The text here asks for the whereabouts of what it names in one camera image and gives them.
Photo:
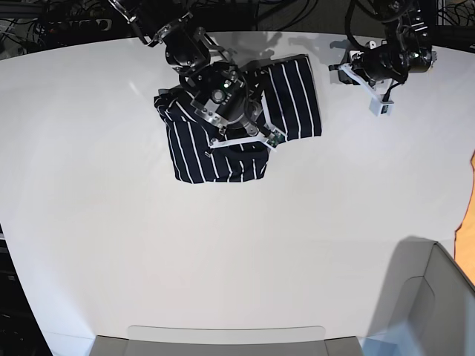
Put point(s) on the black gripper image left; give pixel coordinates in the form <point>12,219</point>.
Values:
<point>235,113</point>

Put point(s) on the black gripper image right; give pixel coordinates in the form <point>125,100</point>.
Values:
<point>376,66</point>

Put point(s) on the navy white striped T-shirt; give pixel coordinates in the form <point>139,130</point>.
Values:
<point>289,103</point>

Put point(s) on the orange cloth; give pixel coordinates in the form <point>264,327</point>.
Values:
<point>464,247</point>

